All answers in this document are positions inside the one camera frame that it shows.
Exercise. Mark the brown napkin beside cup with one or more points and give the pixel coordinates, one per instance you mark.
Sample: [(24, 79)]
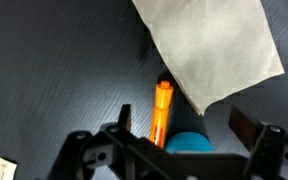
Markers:
[(213, 48)]

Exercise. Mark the orange marker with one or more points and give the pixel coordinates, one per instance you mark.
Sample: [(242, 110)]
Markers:
[(163, 97)]

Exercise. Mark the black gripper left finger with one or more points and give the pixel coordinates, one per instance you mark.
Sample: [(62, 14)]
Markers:
[(116, 139)]

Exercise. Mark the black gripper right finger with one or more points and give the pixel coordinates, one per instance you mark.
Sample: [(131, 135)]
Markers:
[(266, 144)]

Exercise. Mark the blue plastic cup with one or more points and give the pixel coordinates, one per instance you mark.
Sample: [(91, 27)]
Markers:
[(188, 142)]

